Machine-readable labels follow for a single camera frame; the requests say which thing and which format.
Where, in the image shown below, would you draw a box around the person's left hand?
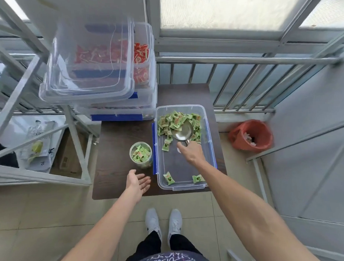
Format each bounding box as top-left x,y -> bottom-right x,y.
125,169 -> 152,202

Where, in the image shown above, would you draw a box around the person's right hand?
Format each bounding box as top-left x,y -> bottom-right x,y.
176,140 -> 208,167

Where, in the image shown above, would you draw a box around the clear bin with green candies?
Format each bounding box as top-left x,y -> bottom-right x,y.
149,103 -> 220,193

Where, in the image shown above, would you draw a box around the clear plastic cup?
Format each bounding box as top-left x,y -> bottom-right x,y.
128,141 -> 154,170

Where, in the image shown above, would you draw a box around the metal scoop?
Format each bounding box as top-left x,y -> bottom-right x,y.
170,119 -> 195,147

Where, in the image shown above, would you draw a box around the green candy packets batch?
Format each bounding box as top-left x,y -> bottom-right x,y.
131,145 -> 152,164

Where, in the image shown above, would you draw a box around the pile of green candy packets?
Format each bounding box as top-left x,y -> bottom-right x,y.
156,110 -> 203,153

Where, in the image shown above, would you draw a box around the clear plastic bin lid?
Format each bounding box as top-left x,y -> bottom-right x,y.
38,14 -> 138,108

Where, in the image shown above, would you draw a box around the person's left forearm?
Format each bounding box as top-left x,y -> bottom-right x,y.
59,186 -> 143,261

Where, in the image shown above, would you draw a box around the person's right forearm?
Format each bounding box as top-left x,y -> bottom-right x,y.
188,158 -> 342,261

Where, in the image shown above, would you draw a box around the person's left grey shoe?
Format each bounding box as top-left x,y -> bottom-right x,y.
144,207 -> 163,242

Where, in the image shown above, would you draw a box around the person's grey shoe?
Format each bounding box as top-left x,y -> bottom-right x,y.
167,208 -> 183,241
144,207 -> 163,242

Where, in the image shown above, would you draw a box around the person's right grey shoe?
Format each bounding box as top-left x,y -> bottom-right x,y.
167,208 -> 183,241

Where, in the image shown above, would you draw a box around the cardboard box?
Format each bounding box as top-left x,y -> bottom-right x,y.
50,129 -> 90,178

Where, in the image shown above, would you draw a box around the red waste bin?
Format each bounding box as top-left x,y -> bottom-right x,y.
227,119 -> 274,153

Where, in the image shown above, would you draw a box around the black trousers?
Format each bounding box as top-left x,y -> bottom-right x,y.
122,229 -> 204,261

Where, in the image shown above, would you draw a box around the grey metal shelf rack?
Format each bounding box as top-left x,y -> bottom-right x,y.
0,0 -> 107,192

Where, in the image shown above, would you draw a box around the steel railing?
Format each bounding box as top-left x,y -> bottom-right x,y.
0,40 -> 344,130

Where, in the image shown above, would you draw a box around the heap of red candy packets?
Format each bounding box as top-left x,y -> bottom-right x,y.
74,39 -> 151,86

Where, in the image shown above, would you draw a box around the frosted glass window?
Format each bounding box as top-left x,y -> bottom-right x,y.
141,0 -> 344,62

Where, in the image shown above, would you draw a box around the black bag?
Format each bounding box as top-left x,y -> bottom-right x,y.
0,143 -> 20,168

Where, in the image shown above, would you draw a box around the grey metal rack frame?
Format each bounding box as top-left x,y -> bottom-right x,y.
242,16 -> 344,217

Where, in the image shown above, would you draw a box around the white metal frame piece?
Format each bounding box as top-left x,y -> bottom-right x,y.
226,249 -> 265,261

